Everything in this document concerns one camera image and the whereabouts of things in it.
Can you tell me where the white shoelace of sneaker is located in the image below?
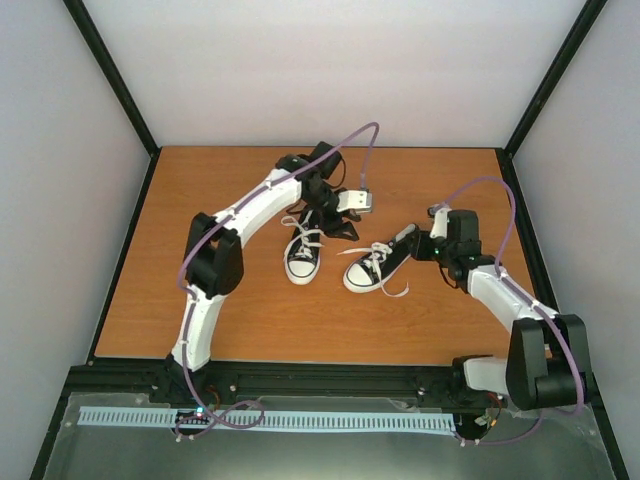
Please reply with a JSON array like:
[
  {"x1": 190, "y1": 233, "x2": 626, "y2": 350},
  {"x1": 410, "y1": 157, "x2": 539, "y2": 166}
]
[
  {"x1": 281, "y1": 210, "x2": 324, "y2": 265},
  {"x1": 335, "y1": 242, "x2": 411, "y2": 300}
]

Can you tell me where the black sneaker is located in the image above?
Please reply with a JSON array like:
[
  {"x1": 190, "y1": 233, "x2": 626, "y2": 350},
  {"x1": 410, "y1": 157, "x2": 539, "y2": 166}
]
[
  {"x1": 342, "y1": 222, "x2": 421, "y2": 294},
  {"x1": 281, "y1": 208, "x2": 324, "y2": 286}
]

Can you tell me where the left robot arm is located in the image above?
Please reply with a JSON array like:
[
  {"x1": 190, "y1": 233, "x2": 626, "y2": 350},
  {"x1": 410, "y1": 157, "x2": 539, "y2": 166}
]
[{"x1": 168, "y1": 142, "x2": 372, "y2": 403}]

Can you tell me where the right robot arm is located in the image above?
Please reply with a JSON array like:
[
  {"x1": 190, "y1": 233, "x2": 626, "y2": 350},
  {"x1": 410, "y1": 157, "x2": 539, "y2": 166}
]
[{"x1": 411, "y1": 206, "x2": 591, "y2": 411}]

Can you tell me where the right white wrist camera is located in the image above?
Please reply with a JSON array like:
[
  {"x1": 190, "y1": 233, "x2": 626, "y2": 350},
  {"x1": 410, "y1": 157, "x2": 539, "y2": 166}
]
[{"x1": 427, "y1": 203, "x2": 451, "y2": 239}]

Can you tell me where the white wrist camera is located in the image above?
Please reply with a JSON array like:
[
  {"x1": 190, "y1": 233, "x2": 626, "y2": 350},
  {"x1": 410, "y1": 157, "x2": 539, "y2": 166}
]
[
  {"x1": 336, "y1": 189, "x2": 373, "y2": 215},
  {"x1": 427, "y1": 203, "x2": 451, "y2": 239}
]

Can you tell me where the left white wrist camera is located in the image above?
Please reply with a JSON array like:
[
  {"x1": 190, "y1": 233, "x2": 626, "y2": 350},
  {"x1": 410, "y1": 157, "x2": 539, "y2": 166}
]
[{"x1": 336, "y1": 189, "x2": 373, "y2": 215}]

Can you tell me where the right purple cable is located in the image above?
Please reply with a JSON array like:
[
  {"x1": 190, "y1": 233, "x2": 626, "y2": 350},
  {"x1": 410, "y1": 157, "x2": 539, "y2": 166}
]
[{"x1": 439, "y1": 177, "x2": 589, "y2": 447}]

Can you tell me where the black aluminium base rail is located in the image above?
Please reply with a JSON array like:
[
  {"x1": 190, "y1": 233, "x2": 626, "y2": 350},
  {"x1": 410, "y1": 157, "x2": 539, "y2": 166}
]
[{"x1": 64, "y1": 363, "x2": 599, "y2": 406}]

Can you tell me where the left black frame post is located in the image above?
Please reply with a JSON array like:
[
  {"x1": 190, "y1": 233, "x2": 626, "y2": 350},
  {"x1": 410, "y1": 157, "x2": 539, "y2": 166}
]
[{"x1": 63, "y1": 0, "x2": 160, "y2": 158}]

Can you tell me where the black frame post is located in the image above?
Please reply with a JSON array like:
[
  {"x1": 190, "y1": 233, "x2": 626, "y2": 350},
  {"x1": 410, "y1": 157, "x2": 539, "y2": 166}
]
[
  {"x1": 504, "y1": 0, "x2": 608, "y2": 159},
  {"x1": 63, "y1": 0, "x2": 160, "y2": 158}
]

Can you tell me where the right black frame post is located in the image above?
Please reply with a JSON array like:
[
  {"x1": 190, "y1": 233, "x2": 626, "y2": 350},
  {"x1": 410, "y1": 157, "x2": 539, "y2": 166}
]
[{"x1": 504, "y1": 0, "x2": 608, "y2": 159}]

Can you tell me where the white slotted cable duct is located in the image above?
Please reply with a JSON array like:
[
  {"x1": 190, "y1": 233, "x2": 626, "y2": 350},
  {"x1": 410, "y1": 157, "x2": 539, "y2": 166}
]
[{"x1": 77, "y1": 406, "x2": 456, "y2": 436}]

